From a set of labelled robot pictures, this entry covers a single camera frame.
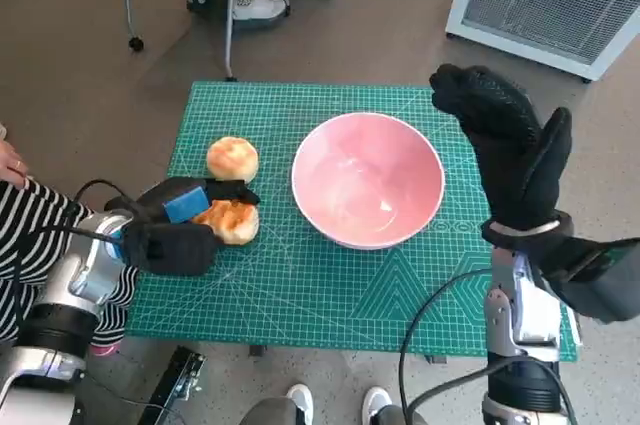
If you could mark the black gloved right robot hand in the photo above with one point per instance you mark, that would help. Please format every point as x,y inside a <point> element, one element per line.
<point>515,160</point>

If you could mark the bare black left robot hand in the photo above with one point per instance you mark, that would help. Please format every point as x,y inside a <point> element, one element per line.
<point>185,205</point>

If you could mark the person's hand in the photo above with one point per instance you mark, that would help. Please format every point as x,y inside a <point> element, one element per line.
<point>12,165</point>

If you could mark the long toy bread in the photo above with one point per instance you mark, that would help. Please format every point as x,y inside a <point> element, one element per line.
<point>235,225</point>

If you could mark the round toy bread bun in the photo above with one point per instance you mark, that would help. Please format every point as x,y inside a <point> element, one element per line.
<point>232,157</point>

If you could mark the pink bowl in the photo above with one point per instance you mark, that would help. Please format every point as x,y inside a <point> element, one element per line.
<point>360,170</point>

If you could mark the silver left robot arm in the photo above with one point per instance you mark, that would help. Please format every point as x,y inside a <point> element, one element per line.
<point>90,270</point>

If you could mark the person in striped clothing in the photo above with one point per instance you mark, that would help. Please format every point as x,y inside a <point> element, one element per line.
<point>30,225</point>

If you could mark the green cutting mat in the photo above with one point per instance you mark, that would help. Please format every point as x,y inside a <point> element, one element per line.
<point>310,295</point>

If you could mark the black table clip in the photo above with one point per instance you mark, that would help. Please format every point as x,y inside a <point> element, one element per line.
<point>436,359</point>
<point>256,350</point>

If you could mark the person with white shoes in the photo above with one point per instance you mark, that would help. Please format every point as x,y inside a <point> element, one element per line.
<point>300,400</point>

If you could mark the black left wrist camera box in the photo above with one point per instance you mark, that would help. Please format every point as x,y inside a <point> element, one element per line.
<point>170,250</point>

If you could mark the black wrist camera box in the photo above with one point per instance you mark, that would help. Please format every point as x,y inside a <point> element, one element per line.
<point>170,250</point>
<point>600,280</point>

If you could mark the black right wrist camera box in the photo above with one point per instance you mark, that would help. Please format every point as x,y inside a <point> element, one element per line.
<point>600,280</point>

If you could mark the black metal rail bracket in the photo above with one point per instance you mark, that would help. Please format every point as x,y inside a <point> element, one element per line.
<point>175,385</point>

